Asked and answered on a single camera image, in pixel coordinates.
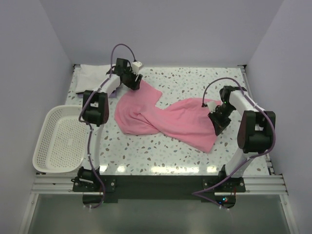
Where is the white perforated plastic basket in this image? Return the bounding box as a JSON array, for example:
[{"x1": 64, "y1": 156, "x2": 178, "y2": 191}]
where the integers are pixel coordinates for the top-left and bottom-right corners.
[{"x1": 32, "y1": 105, "x2": 88, "y2": 173}]

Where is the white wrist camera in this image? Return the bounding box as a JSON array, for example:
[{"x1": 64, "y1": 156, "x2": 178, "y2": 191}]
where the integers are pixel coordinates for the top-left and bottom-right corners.
[
  {"x1": 201, "y1": 101, "x2": 217, "y2": 113},
  {"x1": 131, "y1": 61, "x2": 144, "y2": 74}
]

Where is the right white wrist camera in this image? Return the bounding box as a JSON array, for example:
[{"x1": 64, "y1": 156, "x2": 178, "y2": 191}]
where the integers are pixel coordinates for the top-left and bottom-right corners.
[{"x1": 201, "y1": 101, "x2": 217, "y2": 113}]

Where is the folded purple t shirt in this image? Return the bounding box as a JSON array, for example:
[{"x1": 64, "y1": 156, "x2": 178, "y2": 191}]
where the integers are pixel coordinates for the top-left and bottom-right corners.
[{"x1": 76, "y1": 89, "x2": 117, "y2": 98}]

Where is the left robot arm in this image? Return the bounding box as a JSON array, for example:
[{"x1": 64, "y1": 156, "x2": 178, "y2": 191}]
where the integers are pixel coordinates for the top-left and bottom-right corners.
[{"x1": 77, "y1": 58, "x2": 143, "y2": 183}]

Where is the folded white t shirt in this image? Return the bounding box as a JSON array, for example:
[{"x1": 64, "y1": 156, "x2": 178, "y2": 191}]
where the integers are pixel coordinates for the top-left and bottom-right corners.
[{"x1": 75, "y1": 64, "x2": 111, "y2": 94}]

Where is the pink t shirt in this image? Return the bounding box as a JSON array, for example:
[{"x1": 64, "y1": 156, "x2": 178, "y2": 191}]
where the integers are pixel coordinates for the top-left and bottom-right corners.
[{"x1": 115, "y1": 81, "x2": 217, "y2": 153}]

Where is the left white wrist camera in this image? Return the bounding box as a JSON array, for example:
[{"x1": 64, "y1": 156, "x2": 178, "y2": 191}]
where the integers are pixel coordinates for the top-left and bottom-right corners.
[{"x1": 131, "y1": 61, "x2": 144, "y2": 74}]

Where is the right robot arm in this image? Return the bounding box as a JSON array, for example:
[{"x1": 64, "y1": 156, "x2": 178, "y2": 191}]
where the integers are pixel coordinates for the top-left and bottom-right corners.
[{"x1": 202, "y1": 86, "x2": 276, "y2": 178}]

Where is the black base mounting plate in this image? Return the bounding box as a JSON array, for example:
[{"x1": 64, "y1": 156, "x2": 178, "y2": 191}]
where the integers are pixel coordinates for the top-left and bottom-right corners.
[{"x1": 71, "y1": 175, "x2": 246, "y2": 207}]

